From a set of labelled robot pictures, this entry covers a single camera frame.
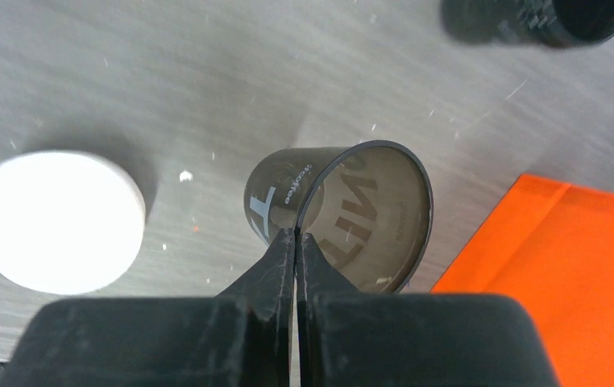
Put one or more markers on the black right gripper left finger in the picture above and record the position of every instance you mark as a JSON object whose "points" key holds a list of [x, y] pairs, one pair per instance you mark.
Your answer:
{"points": [[237, 338]]}

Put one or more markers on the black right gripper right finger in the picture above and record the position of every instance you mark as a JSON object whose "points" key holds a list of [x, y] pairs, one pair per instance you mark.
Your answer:
{"points": [[351, 338]]}

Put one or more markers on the black paper coffee cup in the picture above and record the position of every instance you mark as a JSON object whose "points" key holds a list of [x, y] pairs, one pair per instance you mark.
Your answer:
{"points": [[370, 207]]}

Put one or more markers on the stack of white lids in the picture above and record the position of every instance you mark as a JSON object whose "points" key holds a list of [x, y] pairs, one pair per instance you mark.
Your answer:
{"points": [[70, 222]]}

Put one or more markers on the orange paper takeout bag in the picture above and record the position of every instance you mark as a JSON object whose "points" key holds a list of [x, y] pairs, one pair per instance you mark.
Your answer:
{"points": [[550, 245]]}

